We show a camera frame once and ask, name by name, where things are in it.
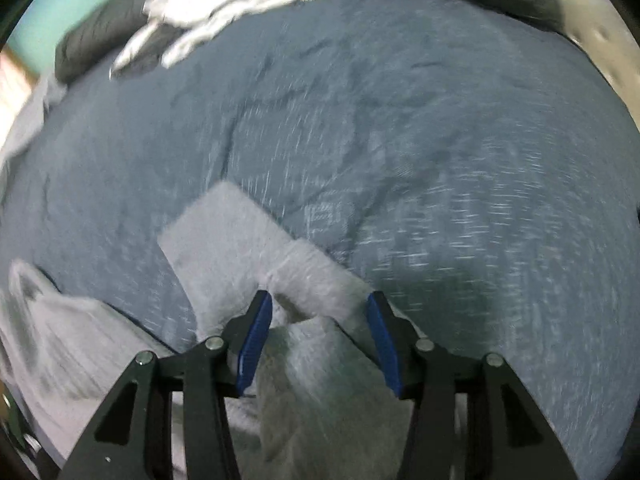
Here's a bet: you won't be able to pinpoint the grey sweatpants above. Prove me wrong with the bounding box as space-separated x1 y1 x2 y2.
0 180 418 480

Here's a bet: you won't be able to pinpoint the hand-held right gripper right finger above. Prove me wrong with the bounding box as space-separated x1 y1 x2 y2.
366 291 581 480

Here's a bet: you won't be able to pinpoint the pink curtain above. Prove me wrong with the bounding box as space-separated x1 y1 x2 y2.
0 47 41 106

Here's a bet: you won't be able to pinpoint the white jacket with black trim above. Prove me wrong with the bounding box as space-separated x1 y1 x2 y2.
109 0 328 80

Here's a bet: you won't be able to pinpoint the blue flecked bedspread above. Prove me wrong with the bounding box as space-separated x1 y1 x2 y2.
0 0 640 480

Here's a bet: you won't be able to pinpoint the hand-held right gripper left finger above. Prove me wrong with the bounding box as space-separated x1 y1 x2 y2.
60 290 273 480

